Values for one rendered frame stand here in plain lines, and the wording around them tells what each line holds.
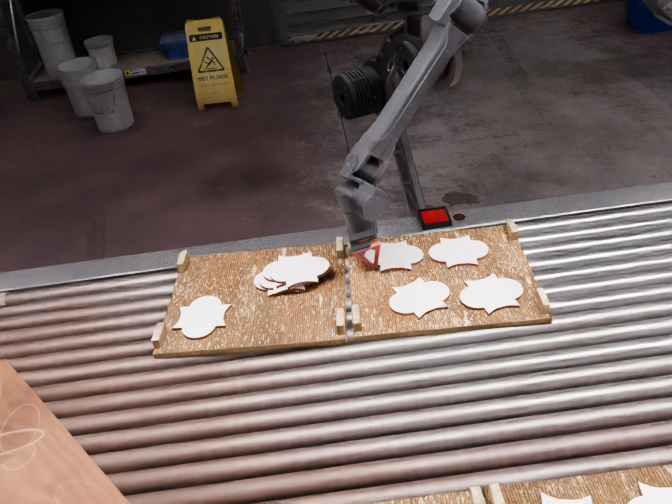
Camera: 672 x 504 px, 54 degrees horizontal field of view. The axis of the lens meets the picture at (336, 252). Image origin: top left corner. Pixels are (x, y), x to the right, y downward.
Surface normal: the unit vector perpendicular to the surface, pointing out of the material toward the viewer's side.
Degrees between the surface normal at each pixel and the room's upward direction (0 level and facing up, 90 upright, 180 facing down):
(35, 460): 0
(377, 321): 0
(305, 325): 0
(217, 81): 78
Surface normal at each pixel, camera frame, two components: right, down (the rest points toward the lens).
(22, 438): -0.11, -0.81
